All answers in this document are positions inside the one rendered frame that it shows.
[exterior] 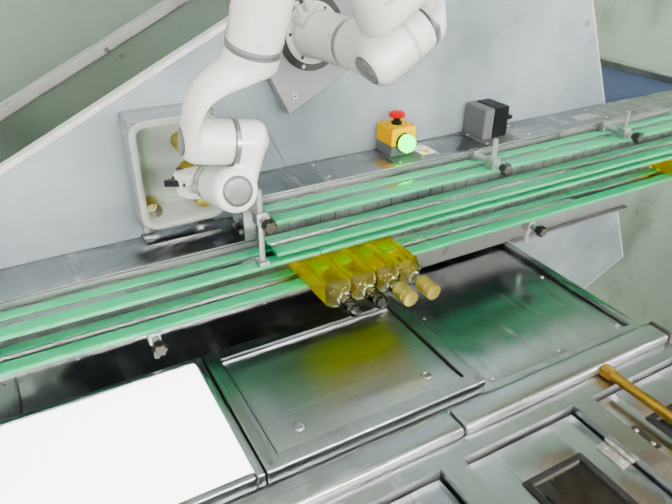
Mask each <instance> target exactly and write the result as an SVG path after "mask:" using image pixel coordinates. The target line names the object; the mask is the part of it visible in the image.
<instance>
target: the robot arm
mask: <svg viewBox="0 0 672 504"><path fill-rule="evenodd" d="M350 4H351V8H352V12H353V15H354V17H353V16H349V15H344V14H339V13H335V12H334V11H333V10H332V8H331V7H330V6H329V5H327V4H326V3H324V2H321V1H317V0H303V3H301V4H299V1H295V0H231V1H230V6H229V14H228V19H227V25H226V30H225V36H224V42H223V48H222V51H221V53H220V55H219V56H218V57H217V58H215V59H214V60H213V61H211V62H210V63H209V64H208V65H207V66H205V67H204V68H203V69H202V70H201V71H200V72H199V74H198V75H197V76H196V77H195V78H194V80H193V81H192V82H191V84H190V86H189V87H188V89H187V91H186V93H185V95H184V98H183V102H182V108H181V115H180V121H179V129H178V136H177V137H178V148H179V152H180V154H181V156H182V157H183V159H184V160H185V161H187V162H189V163H191V164H196V166H194V167H190V168H186V169H183V168H180V167H176V171H175V172H174V174H173V176H172V179H167V180H164V181H163V182H164V186H165V187H180V188H177V189H176V191H177V194H178V195H179V196H181V197H184V198H188V199H202V200H204V201H206V202H208V203H210V204H212V205H214V206H216V207H218V208H220V209H222V210H224V211H227V212H230V213H240V212H243V211H246V210H247V209H249V208H250V207H251V206H252V205H253V204H254V202H255V200H256V198H257V195H258V185H257V182H258V177H259V173H260V169H261V165H262V162H263V158H264V155H265V153H266V151H267V148H268V143H269V137H268V133H267V128H266V126H265V124H264V123H263V122H261V121H259V120H255V119H242V118H218V117H204V116H205V114H206V112H207V111H208V110H209V108H210V107H211V106H212V105H213V104H214V103H215V102H217V101H218V100H219V99H221V98H223V97H224V96H226V95H228V94H230V93H233V92H235V91H238V90H241V89H243V88H246V87H249V86H251V85H254V84H256V83H259V82H261V81H264V80H266V79H268V78H270V77H271V76H273V75H274V74H275V73H276V72H277V70H278V67H279V64H280V59H281V55H282V51H283V46H284V42H285V38H286V42H287V46H288V48H289V50H290V52H291V53H292V55H293V56H294V57H295V58H296V59H297V60H299V61H301V62H303V63H306V64H317V63H320V62H322V61H324V62H327V63H330V64H333V65H336V66H339V67H342V68H346V69H349V70H351V71H354V72H356V73H358V74H360V75H361V76H363V77H364V78H366V79H367V80H368V81H370V82H371V83H373V84H375V85H377V86H387V85H390V84H392V83H394V82H395V81H397V80H398V79H400V78H401V77H402V76H403V75H405V74H406V73H407V72H408V71H409V70H410V69H411V68H412V67H414V66H415V65H416V64H417V63H418V62H419V61H420V60H421V59H422V58H423V57H424V56H425V55H426V54H427V53H429V52H430V51H431V50H432V49H433V48H434V47H435V46H436V45H437V44H438V43H439V42H440V41H441V40H442V39H443V37H444V35H445V32H446V7H445V0H350ZM294 6H295V9H294V11H293V7H294ZM292 11H293V12H292Z"/></svg>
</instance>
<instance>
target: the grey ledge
mask: <svg viewBox="0 0 672 504"><path fill-rule="evenodd" d="M626 195H627V193H626V194H623V195H619V196H616V197H613V198H609V199H606V200H602V201H599V202H596V203H592V204H589V205H585V206H582V207H579V208H575V209H572V210H568V211H565V212H562V213H558V214H555V215H551V216H548V217H545V218H541V219H538V220H535V221H536V224H535V225H537V226H544V227H546V228H547V233H546V234H548V233H551V232H554V231H558V230H561V229H564V228H567V227H570V226H574V225H577V224H580V223H583V222H587V221H590V220H593V219H596V218H599V217H603V216H606V215H609V214H612V213H615V212H619V211H622V210H625V209H628V207H627V206H625V205H624V202H625V199H626ZM521 226H522V224H521V225H518V226H514V227H511V228H507V229H504V230H501V231H497V232H494V233H490V234H487V235H484V236H480V237H477V238H473V239H470V240H467V241H463V242H460V243H456V244H453V245H450V246H446V247H443V248H439V249H436V250H433V251H429V252H426V253H423V254H419V255H416V257H417V258H418V259H419V260H420V262H421V265H422V268H423V267H426V266H430V265H433V264H436V263H440V262H443V261H446V260H449V259H453V258H456V257H459V256H462V255H466V254H469V253H472V252H475V251H479V250H482V249H485V248H488V247H492V246H495V245H498V244H502V243H505V242H508V241H511V242H512V243H514V244H516V243H519V242H522V241H523V239H524V234H525V229H523V228H521ZM535 237H538V236H537V235H536V233H535V231H533V230H531V231H530V232H529V238H528V240H529V239H532V238H535Z"/></svg>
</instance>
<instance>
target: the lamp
mask: <svg viewBox="0 0 672 504"><path fill-rule="evenodd" d="M396 146H397V149H398V150H400V151H402V152H404V153H409V152H412V151H413V150H414V149H415V147H416V139H415V137H413V136H412V135H411V134H409V133H403V134H401V135H400V136H399V137H398V139H397V141H396Z"/></svg>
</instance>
